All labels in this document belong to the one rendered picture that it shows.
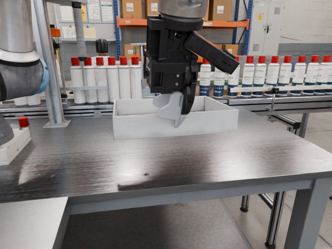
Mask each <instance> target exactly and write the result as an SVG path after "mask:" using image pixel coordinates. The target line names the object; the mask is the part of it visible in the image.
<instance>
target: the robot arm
mask: <svg viewBox="0 0 332 249"><path fill-rule="evenodd" d="M207 7H208V0H158V12H159V15H147V37H146V49H144V74H143V76H149V88H150V93H161V94H160V95H158V96H156V97H154V98H153V105H154V106H156V107H160V108H159V109H158V110H157V116H158V117H160V118H164V119H170V120H175V124H174V128H177V127H179V126H180V125H181V124H182V122H183V121H184V120H185V119H186V117H187V115H188V114H189V113H190V110H191V108H192V106H193V103H194V99H195V93H196V85H197V81H198V64H197V60H198V56H197V55H196V54H198V55H199V56H201V57H202V58H204V59H205V60H207V61H209V62H210V63H212V64H213V65H214V66H215V67H216V68H217V69H218V70H220V71H222V72H224V73H225V72H227V73H229V74H230V75H232V74H233V72H234V71H235V70H236V68H237V67H238V66H239V65H240V63H239V62H238V61H237V60H236V57H235V56H234V55H233V54H232V52H230V51H227V50H225V49H223V50H222V49H221V48H219V47H217V46H216V45H214V44H213V43H211V42H210V41H208V40H207V39H205V38H204V37H202V36H201V35H199V34H198V33H196V32H195V31H198V30H201V29H202V28H203V23H204V18H203V17H205V16H206V13H207ZM195 53H196V54H195ZM146 57H147V58H148V59H149V66H150V68H148V70H146ZM48 82H49V73H48V70H47V65H46V63H45V62H44V61H43V60H42V59H41V58H40V55H39V54H38V53H37V52H36V51H35V50H34V45H33V27H32V9H31V0H0V102H1V101H6V100H11V99H16V98H20V97H25V96H33V95H35V94H38V93H41V92H43V91H44V90H45V89H46V88H47V85H48ZM13 138H14V133H13V129H12V128H11V126H10V125H9V124H8V122H7V121H6V120H5V118H4V117H3V116H2V115H1V113H0V146H1V145H3V144H5V143H7V142H9V141H10V140H12V139H13Z"/></svg>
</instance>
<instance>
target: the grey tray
mask: <svg viewBox="0 0 332 249"><path fill-rule="evenodd" d="M159 108H160V107H156V106H154V105H153V98H141V99H117V100H114V108H113V129H114V141H118V140H131V139H144V138H157V137H171V136H184V135H197V134H210V133H224V132H237V125H238V113H239V110H238V109H235V108H233V107H230V106H228V105H226V104H223V103H221V102H219V101H216V100H214V99H212V98H209V97H207V96H195V99H194V103H193V106H192V108H191V110H190V113H189V114H188V115H187V117H186V119H185V120H184V121H183V122H182V124H181V125H180V126H179V127H177V128H174V124H175V120H170V119H164V118H160V117H158V116H157V110H158V109H159Z"/></svg>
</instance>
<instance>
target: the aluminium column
mask: <svg viewBox="0 0 332 249"><path fill-rule="evenodd" d="M31 9H32V25H33V31H34V36H35V42H36V47H37V53H38V54H39V55H40V58H41V59H42V60H43V61H44V62H45V63H46V65H47V70H48V73H49V82H48V85H47V88H46V89H45V90H44V93H45V99H46V104H47V110H48V116H49V121H50V125H62V124H63V123H64V122H65V121H64V113H63V107H62V100H61V94H60V87H59V81H58V75H57V69H56V62H55V56H54V49H53V43H52V37H51V30H50V24H49V17H48V11H47V5H46V0H31Z"/></svg>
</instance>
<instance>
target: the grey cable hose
mask: <svg viewBox="0 0 332 249"><path fill-rule="evenodd" d="M71 3H72V8H73V15H74V24H75V31H76V37H77V38H76V39H77V48H78V60H79V61H87V56H86V48H85V39H84V30H83V20H82V10H81V8H82V5H81V2H78V1H73V2H71Z"/></svg>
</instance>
